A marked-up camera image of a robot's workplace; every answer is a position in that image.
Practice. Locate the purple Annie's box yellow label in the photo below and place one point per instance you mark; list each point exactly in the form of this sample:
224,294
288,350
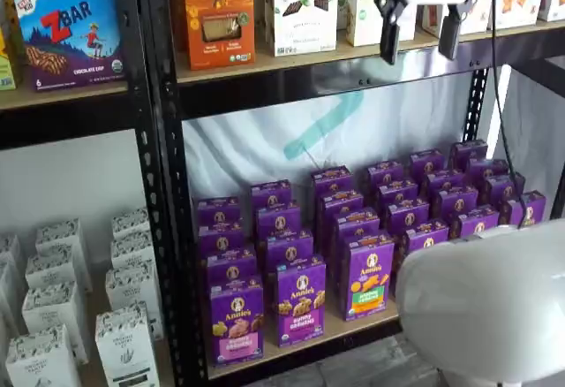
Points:
424,237

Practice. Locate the purple Annie's box green label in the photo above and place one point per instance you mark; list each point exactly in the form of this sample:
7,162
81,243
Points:
366,281

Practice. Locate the orange cracker box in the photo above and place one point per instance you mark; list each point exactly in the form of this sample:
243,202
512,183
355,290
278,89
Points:
216,42

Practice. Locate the Simple Mills dark chocolate box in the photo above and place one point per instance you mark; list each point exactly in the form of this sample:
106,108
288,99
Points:
304,29

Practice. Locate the purple Annie's box violet label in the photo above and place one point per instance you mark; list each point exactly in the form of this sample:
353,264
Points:
300,303

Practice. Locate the purple Annie's box brown label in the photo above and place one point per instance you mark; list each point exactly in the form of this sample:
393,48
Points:
474,223

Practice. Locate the purple Annie's box pink label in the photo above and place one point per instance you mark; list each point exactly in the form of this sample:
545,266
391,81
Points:
238,325

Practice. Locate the green Bobo's snack box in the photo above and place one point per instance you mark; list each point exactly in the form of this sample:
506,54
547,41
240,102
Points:
5,73

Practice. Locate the black metal shelving rack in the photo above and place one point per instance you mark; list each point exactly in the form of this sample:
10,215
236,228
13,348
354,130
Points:
66,124
170,184

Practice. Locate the blue Z Bar box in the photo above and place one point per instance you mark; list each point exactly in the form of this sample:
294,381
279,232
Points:
66,42

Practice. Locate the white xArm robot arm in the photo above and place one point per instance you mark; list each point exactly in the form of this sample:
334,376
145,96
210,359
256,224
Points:
485,307

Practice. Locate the cheddar pretzel crackers box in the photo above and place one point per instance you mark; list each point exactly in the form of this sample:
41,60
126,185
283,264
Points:
479,25

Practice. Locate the white leaf print box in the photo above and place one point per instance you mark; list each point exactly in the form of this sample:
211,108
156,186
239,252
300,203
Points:
132,285
53,267
132,250
130,221
37,360
125,347
62,234
53,312

